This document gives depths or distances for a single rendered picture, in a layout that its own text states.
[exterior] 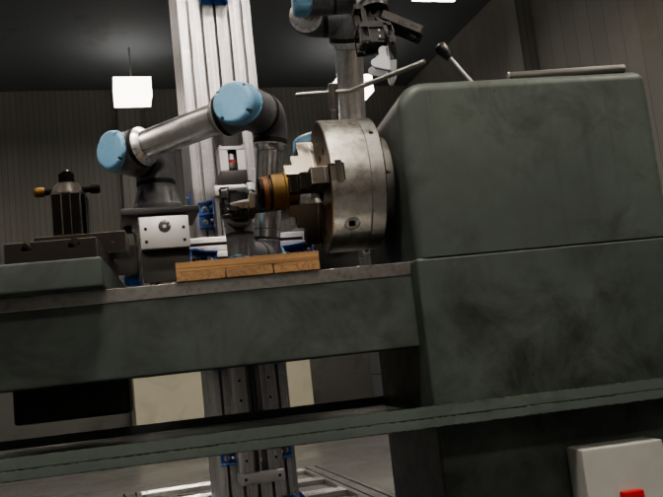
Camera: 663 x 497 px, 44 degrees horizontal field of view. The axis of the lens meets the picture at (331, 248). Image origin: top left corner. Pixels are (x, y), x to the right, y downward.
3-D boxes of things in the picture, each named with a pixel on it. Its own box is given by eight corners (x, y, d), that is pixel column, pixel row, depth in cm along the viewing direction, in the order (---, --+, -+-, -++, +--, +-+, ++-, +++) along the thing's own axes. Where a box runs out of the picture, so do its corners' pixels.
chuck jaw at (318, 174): (333, 173, 191) (342, 160, 179) (335, 193, 190) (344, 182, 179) (287, 177, 189) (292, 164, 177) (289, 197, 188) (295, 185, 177)
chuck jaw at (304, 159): (330, 183, 197) (322, 149, 205) (331, 170, 194) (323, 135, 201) (284, 187, 196) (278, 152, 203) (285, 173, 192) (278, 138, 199)
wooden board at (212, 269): (300, 286, 207) (298, 271, 207) (320, 268, 172) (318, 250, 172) (181, 298, 202) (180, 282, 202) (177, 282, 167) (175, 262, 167)
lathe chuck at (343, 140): (347, 243, 212) (340, 121, 208) (376, 257, 181) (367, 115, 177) (314, 246, 210) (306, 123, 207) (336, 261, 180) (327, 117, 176)
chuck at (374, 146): (361, 242, 213) (353, 120, 209) (391, 256, 182) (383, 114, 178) (347, 243, 212) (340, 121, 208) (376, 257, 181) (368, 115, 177)
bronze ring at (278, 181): (292, 175, 197) (255, 178, 195) (297, 165, 188) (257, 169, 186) (298, 211, 196) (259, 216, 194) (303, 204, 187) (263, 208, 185)
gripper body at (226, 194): (222, 216, 193) (221, 225, 205) (258, 213, 195) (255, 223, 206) (219, 184, 194) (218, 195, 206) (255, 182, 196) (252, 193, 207)
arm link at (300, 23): (282, 3, 249) (290, -24, 200) (318, 0, 249) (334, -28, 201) (286, 41, 250) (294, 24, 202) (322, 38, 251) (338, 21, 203)
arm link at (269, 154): (264, 104, 236) (258, 271, 233) (244, 94, 227) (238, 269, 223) (299, 100, 231) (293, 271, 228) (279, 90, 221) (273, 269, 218)
